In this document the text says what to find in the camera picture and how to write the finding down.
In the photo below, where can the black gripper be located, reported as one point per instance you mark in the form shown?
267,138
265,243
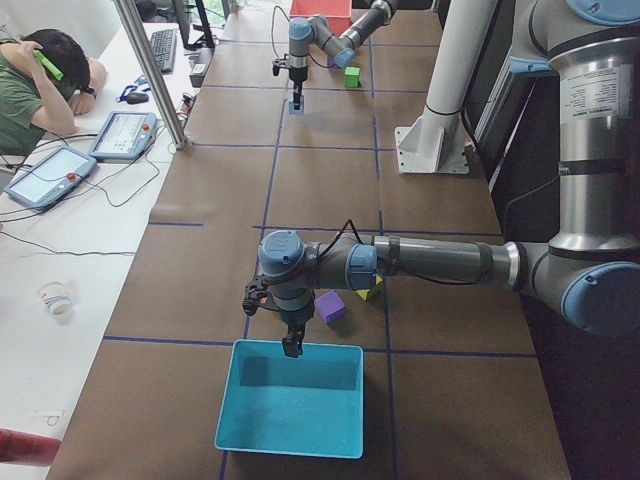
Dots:
298,75
294,318

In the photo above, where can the light blue foam block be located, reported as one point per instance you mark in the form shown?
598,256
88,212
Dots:
296,108

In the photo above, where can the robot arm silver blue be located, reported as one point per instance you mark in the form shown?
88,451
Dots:
327,25
443,285

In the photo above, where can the purple foam block near blue bin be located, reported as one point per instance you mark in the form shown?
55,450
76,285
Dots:
330,307

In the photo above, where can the green foam block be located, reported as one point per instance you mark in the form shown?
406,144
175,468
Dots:
352,77

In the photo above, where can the blue plastic bin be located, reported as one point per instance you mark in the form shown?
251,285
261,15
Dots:
312,405

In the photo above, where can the yellow foam block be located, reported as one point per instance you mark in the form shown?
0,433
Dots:
369,293

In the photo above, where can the black keyboard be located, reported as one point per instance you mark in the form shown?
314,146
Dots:
163,46

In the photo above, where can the white pillar with base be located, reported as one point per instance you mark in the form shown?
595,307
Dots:
434,143

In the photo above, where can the black computer mouse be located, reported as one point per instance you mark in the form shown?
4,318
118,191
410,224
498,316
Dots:
134,98

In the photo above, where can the teach pendant far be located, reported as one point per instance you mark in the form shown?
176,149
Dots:
124,137

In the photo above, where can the teach pendant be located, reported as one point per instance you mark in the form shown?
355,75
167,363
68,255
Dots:
52,178
124,137

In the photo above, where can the paper cup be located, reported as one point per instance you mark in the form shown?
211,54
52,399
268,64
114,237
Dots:
55,298

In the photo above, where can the person in green shirt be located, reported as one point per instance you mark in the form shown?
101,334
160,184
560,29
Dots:
33,103

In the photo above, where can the green handheld tool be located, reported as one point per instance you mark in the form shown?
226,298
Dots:
48,65

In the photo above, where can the teach pendant near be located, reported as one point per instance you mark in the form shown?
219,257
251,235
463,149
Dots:
52,178

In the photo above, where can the red cylinder object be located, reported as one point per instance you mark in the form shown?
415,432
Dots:
28,449

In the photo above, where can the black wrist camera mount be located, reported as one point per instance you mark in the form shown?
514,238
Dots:
257,295

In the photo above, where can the aluminium frame post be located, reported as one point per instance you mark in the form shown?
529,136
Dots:
137,36

